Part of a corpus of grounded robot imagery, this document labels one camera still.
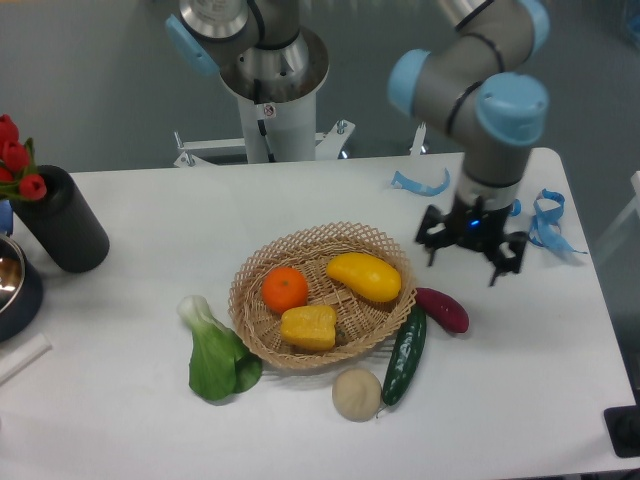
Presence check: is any dark metal bowl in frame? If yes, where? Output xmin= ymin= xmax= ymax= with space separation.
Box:
xmin=0 ymin=235 xmax=44 ymax=342

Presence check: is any purple sweet potato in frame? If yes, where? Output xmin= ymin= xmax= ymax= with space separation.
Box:
xmin=416 ymin=288 xmax=470 ymax=334

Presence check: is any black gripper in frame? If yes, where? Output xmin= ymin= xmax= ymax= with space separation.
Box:
xmin=415 ymin=182 xmax=528 ymax=287

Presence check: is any tangled blue tape strip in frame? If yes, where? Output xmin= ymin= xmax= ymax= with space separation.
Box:
xmin=528 ymin=189 xmax=587 ymax=258

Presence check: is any white metal base frame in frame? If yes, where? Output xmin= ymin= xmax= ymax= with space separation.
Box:
xmin=172 ymin=114 xmax=430 ymax=169

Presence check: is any small blue tape roll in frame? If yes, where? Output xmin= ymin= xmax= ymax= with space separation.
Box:
xmin=509 ymin=199 xmax=522 ymax=217

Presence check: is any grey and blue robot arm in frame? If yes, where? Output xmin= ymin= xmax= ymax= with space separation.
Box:
xmin=387 ymin=0 xmax=550 ymax=277

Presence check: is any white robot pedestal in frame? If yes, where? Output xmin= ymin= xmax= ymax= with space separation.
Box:
xmin=164 ymin=0 xmax=331 ymax=164

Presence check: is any yellow mango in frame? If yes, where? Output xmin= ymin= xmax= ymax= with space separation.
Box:
xmin=326 ymin=252 xmax=402 ymax=303

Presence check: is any green cucumber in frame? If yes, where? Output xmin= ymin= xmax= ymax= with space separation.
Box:
xmin=381 ymin=304 xmax=427 ymax=406

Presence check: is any black cylindrical vase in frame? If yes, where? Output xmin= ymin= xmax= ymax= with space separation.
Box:
xmin=11 ymin=165 xmax=110 ymax=273

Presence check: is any curved blue tape strip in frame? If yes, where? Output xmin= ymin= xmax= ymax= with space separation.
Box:
xmin=389 ymin=169 xmax=451 ymax=197

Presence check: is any beige steamed bun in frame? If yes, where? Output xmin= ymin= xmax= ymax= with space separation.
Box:
xmin=332 ymin=368 xmax=382 ymax=422

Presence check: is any woven wicker basket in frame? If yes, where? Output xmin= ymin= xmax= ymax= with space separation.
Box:
xmin=229 ymin=222 xmax=416 ymax=370

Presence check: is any yellow bell pepper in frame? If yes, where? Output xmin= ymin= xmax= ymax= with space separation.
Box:
xmin=280 ymin=305 xmax=337 ymax=351

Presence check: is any white rectangular bar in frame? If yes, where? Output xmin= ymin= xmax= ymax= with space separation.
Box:
xmin=0 ymin=334 xmax=52 ymax=384

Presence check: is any green bok choy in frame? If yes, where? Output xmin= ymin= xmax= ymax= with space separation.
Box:
xmin=177 ymin=295 xmax=263 ymax=402

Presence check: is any black device at edge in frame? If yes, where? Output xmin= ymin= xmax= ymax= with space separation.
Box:
xmin=604 ymin=405 xmax=639 ymax=458

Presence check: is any red tulip bouquet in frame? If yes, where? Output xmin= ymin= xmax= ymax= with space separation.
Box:
xmin=1 ymin=114 xmax=47 ymax=202

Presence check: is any orange fruit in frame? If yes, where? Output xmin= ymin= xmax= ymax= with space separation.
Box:
xmin=261 ymin=267 xmax=309 ymax=314

